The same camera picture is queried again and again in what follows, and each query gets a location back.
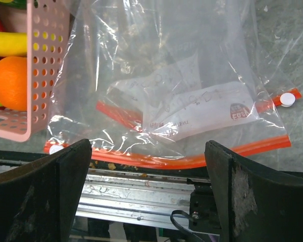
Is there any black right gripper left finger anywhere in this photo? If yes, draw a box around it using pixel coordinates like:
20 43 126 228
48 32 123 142
0 139 92 241

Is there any single yellow banana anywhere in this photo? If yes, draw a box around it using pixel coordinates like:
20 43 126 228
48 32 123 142
0 32 27 57

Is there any pink perforated plastic basket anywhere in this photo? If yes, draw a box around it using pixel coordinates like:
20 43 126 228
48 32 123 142
0 1 70 142

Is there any black cable loop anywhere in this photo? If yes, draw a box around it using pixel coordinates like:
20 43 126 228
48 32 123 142
170 209 205 242

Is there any orange fruit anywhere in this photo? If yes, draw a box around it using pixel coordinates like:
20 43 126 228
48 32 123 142
0 56 27 111

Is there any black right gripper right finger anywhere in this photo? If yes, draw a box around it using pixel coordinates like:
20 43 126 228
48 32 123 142
205 141 303 241

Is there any aluminium rail frame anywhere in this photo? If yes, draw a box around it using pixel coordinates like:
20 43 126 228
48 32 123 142
0 150 218 230

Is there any clear zip bag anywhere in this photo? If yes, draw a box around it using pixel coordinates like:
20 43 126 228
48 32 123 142
44 80 297 169
47 1 294 148

